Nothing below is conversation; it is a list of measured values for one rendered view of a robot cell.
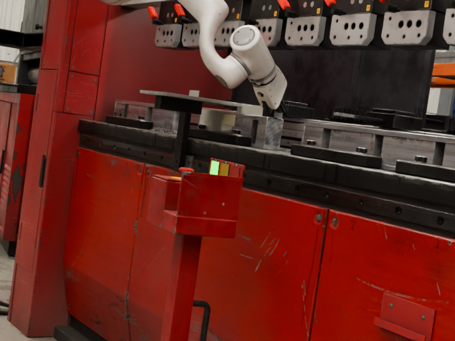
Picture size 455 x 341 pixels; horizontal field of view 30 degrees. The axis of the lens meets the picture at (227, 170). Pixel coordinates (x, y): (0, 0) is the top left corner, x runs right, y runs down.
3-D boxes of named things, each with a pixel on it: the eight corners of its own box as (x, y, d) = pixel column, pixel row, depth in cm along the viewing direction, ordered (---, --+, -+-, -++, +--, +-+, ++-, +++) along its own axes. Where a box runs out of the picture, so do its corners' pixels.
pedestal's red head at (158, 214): (145, 220, 216) (155, 151, 215) (203, 225, 223) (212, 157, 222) (173, 234, 198) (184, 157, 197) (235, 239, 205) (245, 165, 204)
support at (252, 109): (236, 113, 263) (237, 103, 262) (238, 113, 263) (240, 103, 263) (262, 116, 251) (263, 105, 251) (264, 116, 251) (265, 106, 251)
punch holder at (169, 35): (154, 46, 307) (160, 1, 306) (174, 50, 312) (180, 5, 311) (173, 46, 294) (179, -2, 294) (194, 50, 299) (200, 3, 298)
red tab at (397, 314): (373, 324, 182) (378, 292, 181) (380, 324, 183) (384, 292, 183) (424, 344, 169) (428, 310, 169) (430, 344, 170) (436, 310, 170)
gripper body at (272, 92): (268, 88, 227) (279, 111, 236) (280, 57, 231) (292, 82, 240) (243, 85, 231) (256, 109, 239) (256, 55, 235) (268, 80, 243)
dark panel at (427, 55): (225, 132, 363) (240, 29, 361) (229, 132, 364) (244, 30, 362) (414, 160, 268) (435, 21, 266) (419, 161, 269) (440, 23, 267)
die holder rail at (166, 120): (112, 123, 335) (115, 99, 334) (126, 124, 338) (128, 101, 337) (172, 133, 293) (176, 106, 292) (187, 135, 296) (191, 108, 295)
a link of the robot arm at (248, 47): (255, 86, 226) (280, 63, 227) (239, 56, 216) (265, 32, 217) (236, 72, 231) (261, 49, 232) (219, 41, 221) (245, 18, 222)
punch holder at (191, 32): (180, 46, 290) (187, -2, 289) (202, 50, 295) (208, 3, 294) (202, 46, 278) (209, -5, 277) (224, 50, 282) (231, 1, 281)
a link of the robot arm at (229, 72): (151, 5, 222) (231, 87, 218) (196, -35, 224) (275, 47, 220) (154, 17, 231) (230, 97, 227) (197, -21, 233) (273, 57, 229)
